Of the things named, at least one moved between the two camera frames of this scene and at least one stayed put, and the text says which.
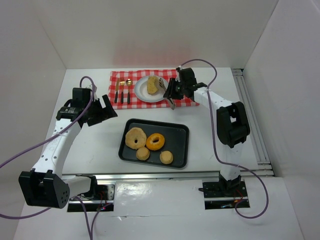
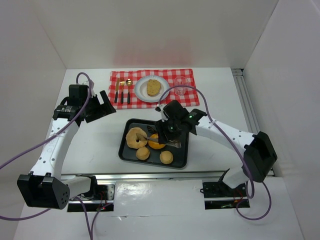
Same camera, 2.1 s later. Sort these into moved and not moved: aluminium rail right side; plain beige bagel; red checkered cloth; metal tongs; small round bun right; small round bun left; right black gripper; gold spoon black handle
Moved: metal tongs; right black gripper
Not moved: small round bun left; plain beige bagel; red checkered cloth; gold spoon black handle; aluminium rail right side; small round bun right
